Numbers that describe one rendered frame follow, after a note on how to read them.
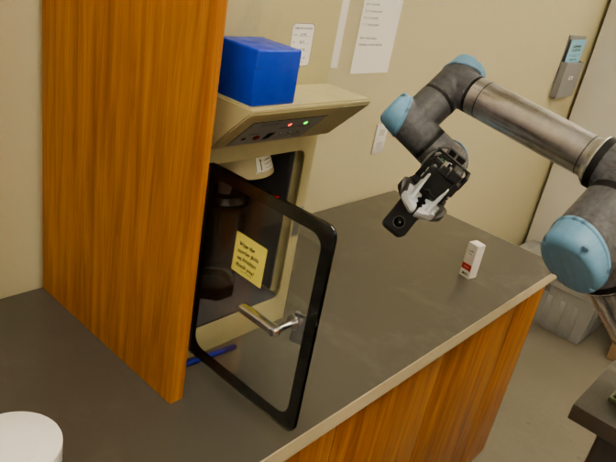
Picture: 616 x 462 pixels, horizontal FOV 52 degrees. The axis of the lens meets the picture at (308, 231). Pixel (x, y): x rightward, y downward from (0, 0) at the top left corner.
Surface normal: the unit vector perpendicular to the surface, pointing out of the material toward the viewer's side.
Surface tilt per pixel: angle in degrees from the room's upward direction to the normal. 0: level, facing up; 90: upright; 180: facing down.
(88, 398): 0
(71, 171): 90
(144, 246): 90
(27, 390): 0
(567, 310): 95
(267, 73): 90
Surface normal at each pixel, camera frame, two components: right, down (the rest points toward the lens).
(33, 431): 0.18, -0.89
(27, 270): 0.73, 0.40
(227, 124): -0.66, 0.20
